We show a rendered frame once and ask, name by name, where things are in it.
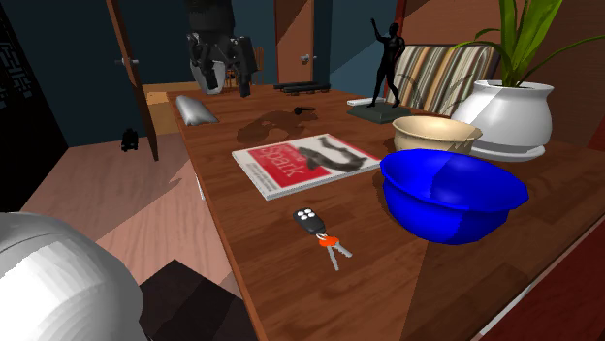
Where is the flat white remote control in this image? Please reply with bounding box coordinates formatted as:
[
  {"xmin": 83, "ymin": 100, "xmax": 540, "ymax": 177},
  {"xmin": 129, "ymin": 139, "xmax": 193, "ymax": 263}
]
[{"xmin": 346, "ymin": 96, "xmax": 387, "ymax": 107}]

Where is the white rounded object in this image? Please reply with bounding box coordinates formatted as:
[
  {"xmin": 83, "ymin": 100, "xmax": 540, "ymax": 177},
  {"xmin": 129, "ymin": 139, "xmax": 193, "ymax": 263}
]
[{"xmin": 189, "ymin": 59, "xmax": 229, "ymax": 96}]

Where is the striped sofa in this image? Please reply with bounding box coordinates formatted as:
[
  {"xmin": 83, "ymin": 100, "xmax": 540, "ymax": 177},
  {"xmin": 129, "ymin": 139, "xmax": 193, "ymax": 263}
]
[{"xmin": 391, "ymin": 44, "xmax": 500, "ymax": 117}]

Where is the open brown door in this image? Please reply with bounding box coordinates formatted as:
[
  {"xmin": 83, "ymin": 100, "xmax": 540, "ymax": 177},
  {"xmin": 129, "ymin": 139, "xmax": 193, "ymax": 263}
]
[{"xmin": 105, "ymin": 0, "xmax": 160, "ymax": 162}]

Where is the long black bar object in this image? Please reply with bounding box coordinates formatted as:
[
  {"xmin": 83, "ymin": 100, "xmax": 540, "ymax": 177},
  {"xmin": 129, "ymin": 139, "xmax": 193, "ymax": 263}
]
[{"xmin": 273, "ymin": 80, "xmax": 332, "ymax": 95}]

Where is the white pot with green plant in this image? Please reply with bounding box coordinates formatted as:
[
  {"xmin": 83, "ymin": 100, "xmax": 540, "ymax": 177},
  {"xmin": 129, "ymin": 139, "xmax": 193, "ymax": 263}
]
[{"xmin": 450, "ymin": 0, "xmax": 605, "ymax": 163}]

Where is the small black floor object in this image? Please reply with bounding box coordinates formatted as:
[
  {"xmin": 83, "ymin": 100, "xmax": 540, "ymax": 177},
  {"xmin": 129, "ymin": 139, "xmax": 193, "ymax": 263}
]
[{"xmin": 119, "ymin": 127, "xmax": 140, "ymax": 153}]

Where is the dark robot stand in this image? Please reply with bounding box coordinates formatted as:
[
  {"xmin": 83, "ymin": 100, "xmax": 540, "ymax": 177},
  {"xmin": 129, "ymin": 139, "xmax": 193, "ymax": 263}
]
[{"xmin": 139, "ymin": 259, "xmax": 259, "ymax": 341}]

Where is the beige bowl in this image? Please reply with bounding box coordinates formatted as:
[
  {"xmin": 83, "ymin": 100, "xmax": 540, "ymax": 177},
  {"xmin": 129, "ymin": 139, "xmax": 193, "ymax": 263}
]
[{"xmin": 391, "ymin": 115, "xmax": 484, "ymax": 156}]

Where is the brown wooden table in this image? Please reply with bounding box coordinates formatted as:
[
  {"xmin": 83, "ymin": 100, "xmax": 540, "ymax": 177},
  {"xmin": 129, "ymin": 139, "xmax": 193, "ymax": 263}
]
[{"xmin": 165, "ymin": 84, "xmax": 605, "ymax": 341}]

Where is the closed brown door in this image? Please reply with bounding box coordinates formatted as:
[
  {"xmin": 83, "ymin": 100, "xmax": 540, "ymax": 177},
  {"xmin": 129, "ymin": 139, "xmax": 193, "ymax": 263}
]
[{"xmin": 273, "ymin": 0, "xmax": 316, "ymax": 86}]

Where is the red and white magazine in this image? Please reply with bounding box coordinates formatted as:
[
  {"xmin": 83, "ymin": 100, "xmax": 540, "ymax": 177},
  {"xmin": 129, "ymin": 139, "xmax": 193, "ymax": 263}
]
[{"xmin": 231, "ymin": 133, "xmax": 382, "ymax": 202}]

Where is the black human figure statue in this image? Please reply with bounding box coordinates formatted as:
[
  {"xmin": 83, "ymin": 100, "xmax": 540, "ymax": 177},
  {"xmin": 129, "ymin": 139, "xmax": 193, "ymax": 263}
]
[{"xmin": 346, "ymin": 17, "xmax": 413, "ymax": 125}]

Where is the blue bowl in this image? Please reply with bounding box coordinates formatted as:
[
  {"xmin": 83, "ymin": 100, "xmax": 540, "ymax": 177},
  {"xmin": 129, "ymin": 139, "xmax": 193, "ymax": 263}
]
[{"xmin": 378, "ymin": 148, "xmax": 530, "ymax": 246}]

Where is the black key fob with keys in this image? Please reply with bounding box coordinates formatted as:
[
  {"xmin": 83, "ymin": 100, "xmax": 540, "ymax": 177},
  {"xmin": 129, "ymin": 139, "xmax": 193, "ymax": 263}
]
[{"xmin": 292, "ymin": 206, "xmax": 354, "ymax": 273}]

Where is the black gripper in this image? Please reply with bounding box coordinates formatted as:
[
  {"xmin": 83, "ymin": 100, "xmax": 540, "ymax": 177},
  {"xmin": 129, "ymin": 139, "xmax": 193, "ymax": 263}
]
[{"xmin": 183, "ymin": 0, "xmax": 259, "ymax": 99}]

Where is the grey pillow-shaped bag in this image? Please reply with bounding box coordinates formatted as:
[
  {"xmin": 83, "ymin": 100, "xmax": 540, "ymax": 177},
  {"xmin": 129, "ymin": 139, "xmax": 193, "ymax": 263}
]
[{"xmin": 175, "ymin": 94, "xmax": 220, "ymax": 128}]

